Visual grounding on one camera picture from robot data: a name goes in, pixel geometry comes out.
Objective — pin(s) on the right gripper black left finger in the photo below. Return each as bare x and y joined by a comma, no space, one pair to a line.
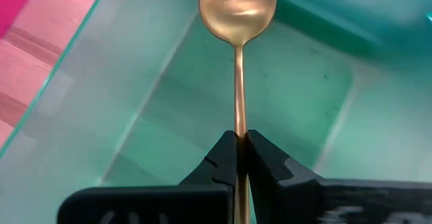
209,203

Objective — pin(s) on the pink translucent plastic bin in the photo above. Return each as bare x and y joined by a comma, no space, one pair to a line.
13,1

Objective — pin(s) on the gold metal spoon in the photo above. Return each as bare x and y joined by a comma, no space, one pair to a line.
238,11

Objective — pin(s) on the teal translucent plastic bin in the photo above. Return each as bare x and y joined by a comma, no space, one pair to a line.
303,99

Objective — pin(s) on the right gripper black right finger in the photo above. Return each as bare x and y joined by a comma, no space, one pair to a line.
303,200

